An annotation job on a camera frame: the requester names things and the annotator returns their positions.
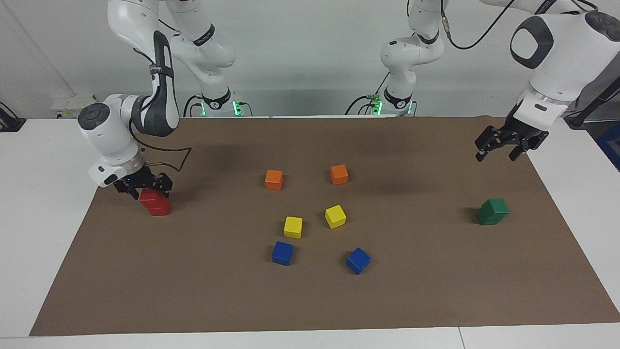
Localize green wooden cube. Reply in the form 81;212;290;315
484;198;510;217
476;206;504;226

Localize black angled stand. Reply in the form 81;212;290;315
564;78;620;129

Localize blue box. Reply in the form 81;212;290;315
595;120;620;171

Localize white power box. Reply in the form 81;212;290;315
51;94;97;120

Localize yellow wooden cube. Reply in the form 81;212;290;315
325;205;347;229
283;216;303;239

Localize blue wooden cube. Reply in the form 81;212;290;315
345;247;372;275
271;241;294;267

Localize black clamp stand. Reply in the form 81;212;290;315
0;101;26;133

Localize brown table mat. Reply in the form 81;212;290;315
29;115;620;337

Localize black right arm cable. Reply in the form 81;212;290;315
128;121;193;173

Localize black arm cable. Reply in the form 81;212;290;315
128;121;193;173
438;0;596;50

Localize black right base cable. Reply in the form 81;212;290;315
183;94;202;118

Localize black base cable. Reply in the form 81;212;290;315
345;72;392;116
183;94;202;118

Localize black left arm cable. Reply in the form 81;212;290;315
438;0;596;50

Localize black left base cable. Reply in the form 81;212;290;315
345;72;392;116

